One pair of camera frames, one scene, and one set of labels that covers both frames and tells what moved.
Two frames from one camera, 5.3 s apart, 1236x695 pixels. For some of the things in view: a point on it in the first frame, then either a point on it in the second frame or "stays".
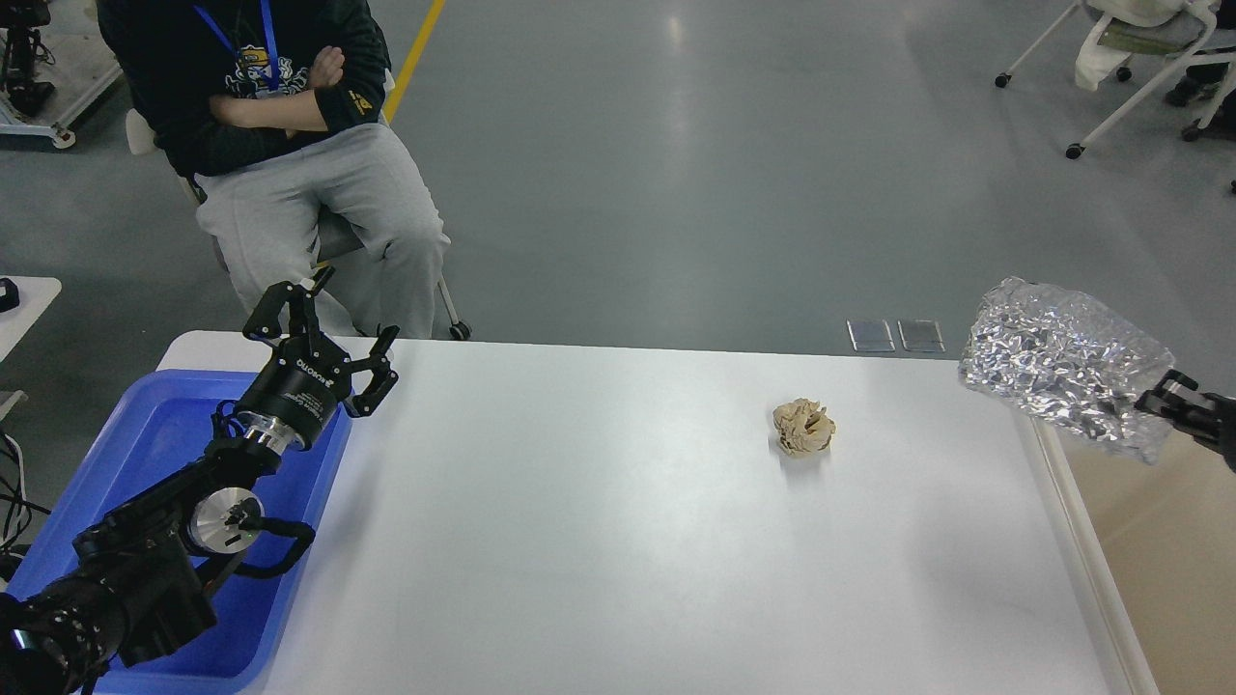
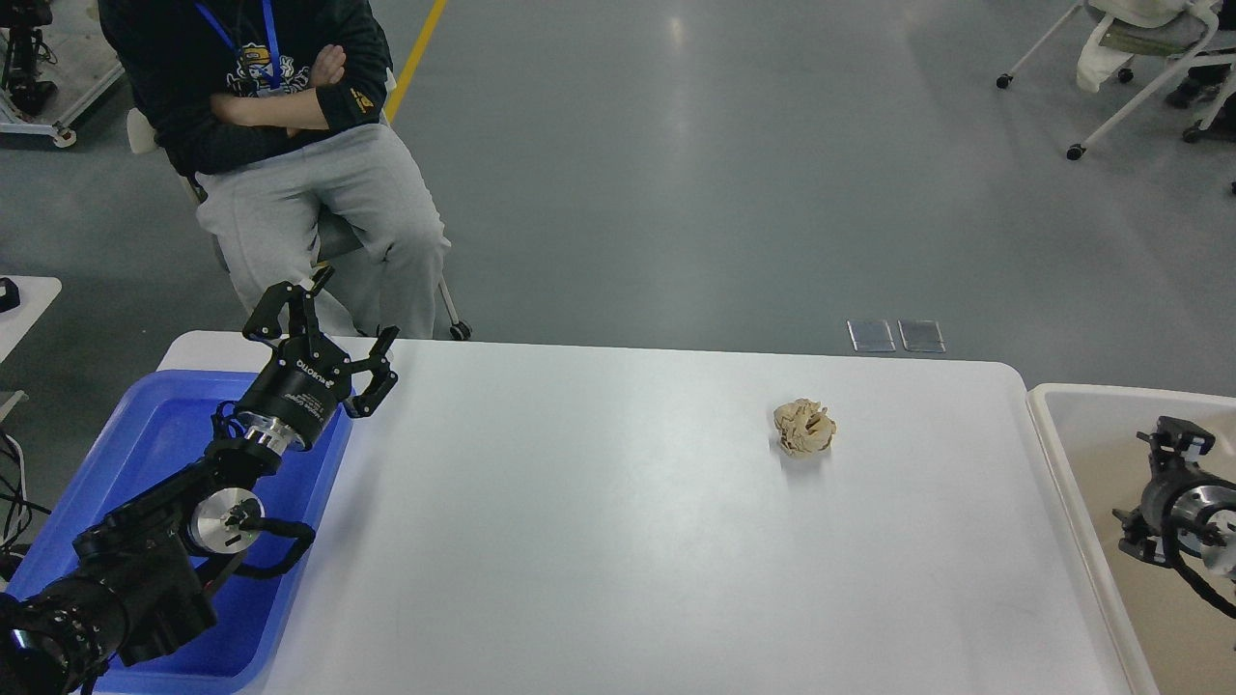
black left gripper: [302, 383] stays
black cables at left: [14, 509] stays
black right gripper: [1176, 399] -> [1182, 507]
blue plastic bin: [138, 429] stays
